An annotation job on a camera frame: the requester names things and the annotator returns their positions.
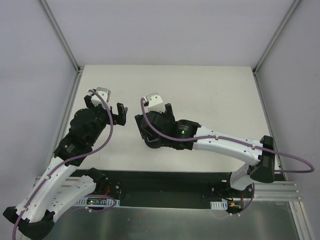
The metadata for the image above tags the left aluminium frame post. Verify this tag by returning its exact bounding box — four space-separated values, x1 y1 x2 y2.
37 0 82 74

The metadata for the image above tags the right white cable duct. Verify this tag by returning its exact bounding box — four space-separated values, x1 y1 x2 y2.
210 200 228 211

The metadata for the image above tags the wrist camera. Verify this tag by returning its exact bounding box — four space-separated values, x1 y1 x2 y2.
143 93 165 113
88 87 111 106

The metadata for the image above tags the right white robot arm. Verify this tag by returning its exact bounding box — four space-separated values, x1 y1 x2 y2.
134 103 275 198

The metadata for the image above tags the front aluminium rail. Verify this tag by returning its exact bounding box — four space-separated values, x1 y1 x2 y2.
32 174 299 202

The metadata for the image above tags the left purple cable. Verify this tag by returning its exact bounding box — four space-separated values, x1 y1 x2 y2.
11 89 118 240

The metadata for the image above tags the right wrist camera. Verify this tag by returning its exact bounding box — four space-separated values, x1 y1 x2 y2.
143 93 165 113

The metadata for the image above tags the aluminium frame post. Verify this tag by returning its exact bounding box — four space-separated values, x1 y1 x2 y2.
252 0 303 76
37 0 82 74

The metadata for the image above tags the white cable duct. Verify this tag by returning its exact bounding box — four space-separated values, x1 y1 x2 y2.
210 200 228 211
73 197 120 208

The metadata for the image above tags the black phone stand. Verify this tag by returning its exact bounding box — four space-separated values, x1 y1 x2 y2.
143 136 162 149

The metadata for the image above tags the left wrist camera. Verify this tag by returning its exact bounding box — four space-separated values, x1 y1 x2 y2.
88 87 111 106

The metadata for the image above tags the left white cable duct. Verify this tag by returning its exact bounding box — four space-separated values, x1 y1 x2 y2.
73 197 120 208

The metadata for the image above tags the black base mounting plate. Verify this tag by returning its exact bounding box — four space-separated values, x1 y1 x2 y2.
77 169 253 209

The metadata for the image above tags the right aluminium frame post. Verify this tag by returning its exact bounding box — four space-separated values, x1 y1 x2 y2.
252 0 303 76

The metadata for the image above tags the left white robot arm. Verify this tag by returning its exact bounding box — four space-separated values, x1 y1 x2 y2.
3 89 128 240

